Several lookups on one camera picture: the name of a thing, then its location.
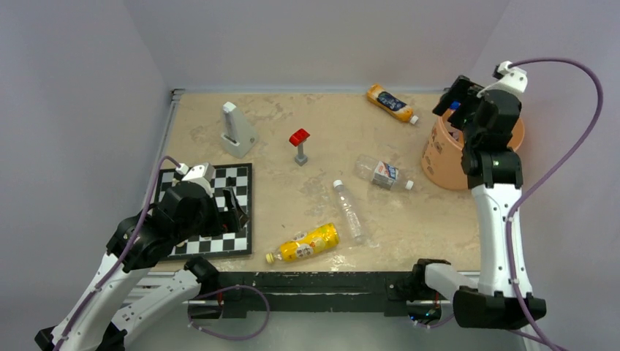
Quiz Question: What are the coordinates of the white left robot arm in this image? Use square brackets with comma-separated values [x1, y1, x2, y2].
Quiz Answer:
[34, 162, 249, 350]

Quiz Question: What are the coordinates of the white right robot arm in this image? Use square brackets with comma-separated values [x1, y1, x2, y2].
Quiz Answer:
[410, 61, 547, 330]

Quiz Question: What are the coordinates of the orange plastic bin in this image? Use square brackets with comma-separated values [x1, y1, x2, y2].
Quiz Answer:
[420, 104, 526, 192]

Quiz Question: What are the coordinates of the black white chessboard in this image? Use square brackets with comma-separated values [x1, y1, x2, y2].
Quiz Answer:
[153, 163, 254, 261]

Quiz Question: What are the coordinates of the yellow juice bottle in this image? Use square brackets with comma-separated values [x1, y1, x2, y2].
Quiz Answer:
[265, 223, 340, 264]

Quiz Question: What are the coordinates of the white metronome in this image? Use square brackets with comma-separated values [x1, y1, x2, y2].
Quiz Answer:
[220, 102, 259, 159]

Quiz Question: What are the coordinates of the orange bottle blue label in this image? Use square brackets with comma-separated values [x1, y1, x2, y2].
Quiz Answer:
[366, 84, 419, 125]

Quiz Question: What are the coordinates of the red grey toy stand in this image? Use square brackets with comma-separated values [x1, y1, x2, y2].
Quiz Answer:
[289, 129, 310, 166]

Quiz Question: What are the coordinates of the clear empty plastic bottle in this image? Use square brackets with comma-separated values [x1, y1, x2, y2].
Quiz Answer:
[333, 179, 366, 244]

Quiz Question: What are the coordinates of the clear bottle white label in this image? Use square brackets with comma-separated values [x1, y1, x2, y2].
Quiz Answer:
[354, 154, 415, 191]

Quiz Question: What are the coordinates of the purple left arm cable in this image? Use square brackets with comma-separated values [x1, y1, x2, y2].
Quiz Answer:
[50, 156, 187, 351]

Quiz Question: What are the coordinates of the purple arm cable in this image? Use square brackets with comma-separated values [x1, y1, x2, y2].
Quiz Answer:
[50, 156, 187, 351]
[416, 58, 605, 351]

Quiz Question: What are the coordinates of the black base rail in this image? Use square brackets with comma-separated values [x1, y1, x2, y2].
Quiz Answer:
[198, 271, 447, 318]

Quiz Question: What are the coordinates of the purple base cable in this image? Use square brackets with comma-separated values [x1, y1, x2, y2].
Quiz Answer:
[187, 284, 271, 341]

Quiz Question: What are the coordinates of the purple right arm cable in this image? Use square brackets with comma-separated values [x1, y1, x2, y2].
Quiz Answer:
[416, 58, 605, 351]

